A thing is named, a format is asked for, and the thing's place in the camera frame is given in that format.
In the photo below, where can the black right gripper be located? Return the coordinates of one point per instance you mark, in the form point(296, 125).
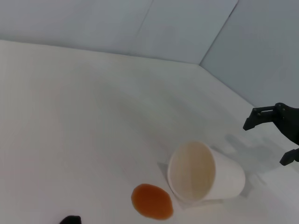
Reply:
point(288, 121)

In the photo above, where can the white paper cup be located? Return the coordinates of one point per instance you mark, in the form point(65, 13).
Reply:
point(224, 177)

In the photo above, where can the dark cloth rag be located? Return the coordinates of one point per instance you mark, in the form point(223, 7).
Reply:
point(70, 220)

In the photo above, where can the orange-brown liquid stain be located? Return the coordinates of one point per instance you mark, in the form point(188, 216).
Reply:
point(151, 201)

